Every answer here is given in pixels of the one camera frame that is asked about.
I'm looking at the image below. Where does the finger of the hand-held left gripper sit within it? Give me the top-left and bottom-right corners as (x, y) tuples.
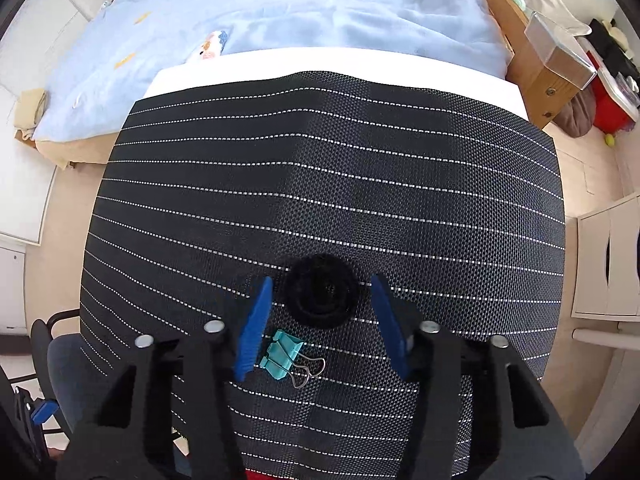
(14, 387), (57, 424)

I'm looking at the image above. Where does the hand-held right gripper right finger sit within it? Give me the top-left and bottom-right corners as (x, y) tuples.
(370, 273), (586, 480)

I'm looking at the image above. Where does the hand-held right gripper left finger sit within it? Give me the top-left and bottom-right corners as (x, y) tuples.
(55, 275), (275, 480)

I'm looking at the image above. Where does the black hair scrunchie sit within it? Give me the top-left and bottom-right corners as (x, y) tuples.
(283, 254), (361, 330)

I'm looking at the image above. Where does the teal binder clip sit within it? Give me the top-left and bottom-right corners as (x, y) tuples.
(258, 329), (327, 390)

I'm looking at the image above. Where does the dark blue office chair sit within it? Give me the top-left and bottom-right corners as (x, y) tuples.
(29, 307), (103, 442)

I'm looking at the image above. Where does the black striped mesh mat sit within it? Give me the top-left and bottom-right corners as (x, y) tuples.
(79, 70), (567, 477)

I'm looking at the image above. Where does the white cabinet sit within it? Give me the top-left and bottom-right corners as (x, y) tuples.
(571, 194), (640, 319)

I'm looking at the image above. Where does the white pole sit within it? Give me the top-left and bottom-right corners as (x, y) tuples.
(571, 329), (640, 349)

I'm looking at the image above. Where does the beige mattress base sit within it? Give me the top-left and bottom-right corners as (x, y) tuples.
(34, 136), (109, 169)

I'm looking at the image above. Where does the brown cushion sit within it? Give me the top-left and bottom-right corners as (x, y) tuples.
(551, 90), (599, 138)

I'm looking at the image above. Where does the beige folded cloth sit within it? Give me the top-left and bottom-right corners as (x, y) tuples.
(14, 88), (49, 142)

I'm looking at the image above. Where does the red storage box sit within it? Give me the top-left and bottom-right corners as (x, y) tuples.
(581, 49), (640, 134)

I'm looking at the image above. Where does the light blue printed blanket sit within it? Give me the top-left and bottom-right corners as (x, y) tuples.
(31, 0), (512, 154)

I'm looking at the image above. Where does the clear corner guard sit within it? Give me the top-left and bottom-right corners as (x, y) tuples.
(524, 10), (599, 87)

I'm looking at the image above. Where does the wooden bed frame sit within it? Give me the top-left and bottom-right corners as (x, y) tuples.
(451, 0), (599, 129)

